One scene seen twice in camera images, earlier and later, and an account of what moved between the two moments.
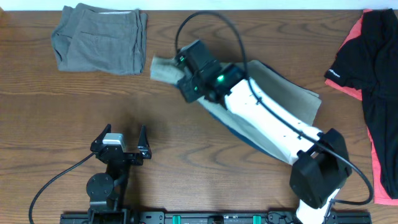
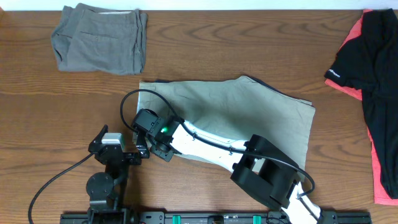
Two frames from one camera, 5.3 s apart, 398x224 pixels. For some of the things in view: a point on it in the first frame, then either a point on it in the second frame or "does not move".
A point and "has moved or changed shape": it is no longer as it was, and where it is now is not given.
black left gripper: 143,152 does not move
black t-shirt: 369,61 does not move
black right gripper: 185,84 to 153,147
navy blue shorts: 279,156 to 257,80
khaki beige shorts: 303,101 has moved or changed shape
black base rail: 205,217 does not move
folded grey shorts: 91,37 does not move
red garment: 380,197 does not move
